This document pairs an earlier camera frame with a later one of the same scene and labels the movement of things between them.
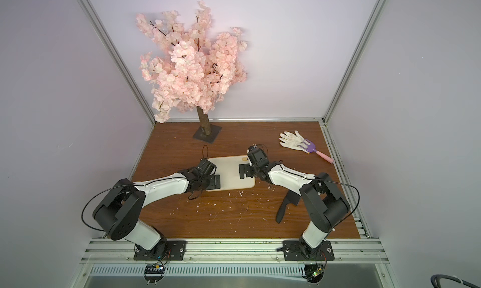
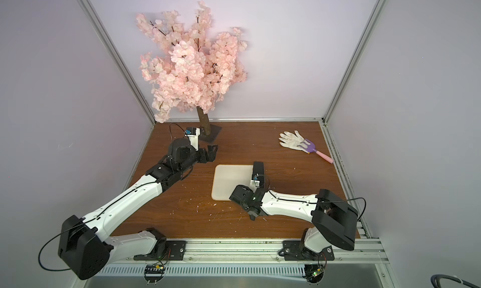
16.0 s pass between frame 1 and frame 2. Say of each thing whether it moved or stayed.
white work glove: stayed
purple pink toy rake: stayed
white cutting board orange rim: moved
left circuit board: stayed
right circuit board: stayed
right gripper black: moved
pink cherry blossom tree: stayed
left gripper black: moved
